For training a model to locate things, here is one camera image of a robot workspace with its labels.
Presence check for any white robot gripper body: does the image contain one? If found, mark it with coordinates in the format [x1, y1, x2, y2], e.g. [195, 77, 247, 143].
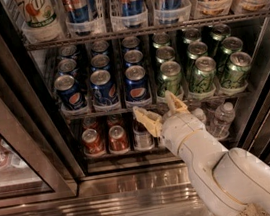
[160, 112, 205, 156]

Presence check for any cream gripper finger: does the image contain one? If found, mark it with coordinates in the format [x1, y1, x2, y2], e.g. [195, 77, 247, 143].
[133, 107, 163, 137]
[164, 90, 188, 116]

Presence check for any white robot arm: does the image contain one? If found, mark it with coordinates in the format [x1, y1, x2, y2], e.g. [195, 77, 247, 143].
[133, 91, 270, 216]

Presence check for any front left green can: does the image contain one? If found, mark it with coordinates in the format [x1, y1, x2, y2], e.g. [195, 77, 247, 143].
[157, 61, 182, 98]

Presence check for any front middle green can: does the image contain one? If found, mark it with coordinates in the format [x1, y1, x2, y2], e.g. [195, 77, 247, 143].
[189, 56, 216, 94]

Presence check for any front right red soda can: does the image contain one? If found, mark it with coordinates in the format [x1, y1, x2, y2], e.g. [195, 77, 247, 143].
[108, 125, 129, 152]

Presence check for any red soda can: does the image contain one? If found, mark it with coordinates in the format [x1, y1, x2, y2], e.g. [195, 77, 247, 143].
[108, 125, 129, 152]
[107, 113, 123, 128]
[82, 128, 105, 155]
[82, 117, 100, 130]

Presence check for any back right red soda can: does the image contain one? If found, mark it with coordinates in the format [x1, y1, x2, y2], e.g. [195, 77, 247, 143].
[107, 113, 123, 128]

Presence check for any second row left green can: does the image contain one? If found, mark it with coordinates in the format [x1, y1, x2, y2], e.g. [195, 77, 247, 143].
[155, 46, 176, 65]

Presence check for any second row green can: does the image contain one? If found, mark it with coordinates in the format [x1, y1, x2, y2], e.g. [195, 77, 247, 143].
[155, 46, 176, 65]
[186, 41, 208, 68]
[216, 36, 243, 68]

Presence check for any second row middle green can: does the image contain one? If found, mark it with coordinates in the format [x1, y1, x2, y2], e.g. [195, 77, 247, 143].
[186, 41, 208, 68]

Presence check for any back left red soda can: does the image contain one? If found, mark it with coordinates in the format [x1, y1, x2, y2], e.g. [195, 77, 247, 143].
[82, 117, 100, 130]

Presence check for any front left red soda can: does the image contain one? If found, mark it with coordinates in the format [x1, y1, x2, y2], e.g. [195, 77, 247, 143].
[82, 128, 105, 155]

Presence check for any front right green can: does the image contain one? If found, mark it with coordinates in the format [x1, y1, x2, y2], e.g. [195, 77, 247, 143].
[220, 52, 252, 89]

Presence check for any second row right pepsi can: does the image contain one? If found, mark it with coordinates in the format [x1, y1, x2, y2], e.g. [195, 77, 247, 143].
[123, 49, 144, 68]

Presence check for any second row pepsi can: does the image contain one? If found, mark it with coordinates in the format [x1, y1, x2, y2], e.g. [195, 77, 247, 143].
[57, 58, 79, 76]
[123, 49, 144, 68]
[90, 54, 112, 72]

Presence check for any back left green can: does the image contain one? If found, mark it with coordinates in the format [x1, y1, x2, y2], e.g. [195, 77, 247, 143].
[152, 32, 171, 48]

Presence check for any back middle green can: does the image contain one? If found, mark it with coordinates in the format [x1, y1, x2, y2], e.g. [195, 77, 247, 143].
[182, 27, 201, 45]

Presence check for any second row middle pepsi can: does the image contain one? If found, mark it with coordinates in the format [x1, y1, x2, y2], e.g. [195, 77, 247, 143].
[90, 54, 112, 72]

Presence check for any second row right green can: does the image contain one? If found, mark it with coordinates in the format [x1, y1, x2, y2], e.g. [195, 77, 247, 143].
[216, 36, 243, 68]

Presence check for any back right green can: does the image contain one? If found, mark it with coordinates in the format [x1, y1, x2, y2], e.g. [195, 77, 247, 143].
[209, 23, 231, 52]

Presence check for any second row left pepsi can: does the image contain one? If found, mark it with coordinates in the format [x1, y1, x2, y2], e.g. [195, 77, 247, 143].
[57, 58, 79, 76]

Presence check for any glass fridge door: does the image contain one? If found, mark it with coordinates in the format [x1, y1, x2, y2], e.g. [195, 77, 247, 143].
[0, 0, 80, 209]

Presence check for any left red bull can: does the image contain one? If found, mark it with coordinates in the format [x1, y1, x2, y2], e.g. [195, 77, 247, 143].
[62, 0, 98, 24]

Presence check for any white 7up can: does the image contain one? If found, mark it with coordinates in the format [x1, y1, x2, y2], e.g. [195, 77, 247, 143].
[14, 0, 57, 28]

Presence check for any brown drink bottle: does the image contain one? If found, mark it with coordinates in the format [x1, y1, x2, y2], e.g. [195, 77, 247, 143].
[132, 119, 155, 151]

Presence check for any middle water bottle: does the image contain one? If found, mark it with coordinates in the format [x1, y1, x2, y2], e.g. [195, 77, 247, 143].
[192, 108, 207, 124]

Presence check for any water bottle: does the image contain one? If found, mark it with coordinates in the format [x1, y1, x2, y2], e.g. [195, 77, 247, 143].
[192, 108, 207, 124]
[209, 102, 235, 139]

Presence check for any right water bottle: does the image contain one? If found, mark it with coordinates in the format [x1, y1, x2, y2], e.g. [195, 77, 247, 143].
[209, 102, 235, 139]

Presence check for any middle wire shelf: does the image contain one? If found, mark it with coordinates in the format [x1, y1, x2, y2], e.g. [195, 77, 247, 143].
[65, 90, 250, 121]

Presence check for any wire shelf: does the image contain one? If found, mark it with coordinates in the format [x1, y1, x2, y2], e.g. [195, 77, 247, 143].
[65, 90, 250, 121]
[25, 10, 270, 51]

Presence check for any top wire shelf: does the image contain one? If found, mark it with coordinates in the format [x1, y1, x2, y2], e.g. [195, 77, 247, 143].
[25, 10, 270, 51]

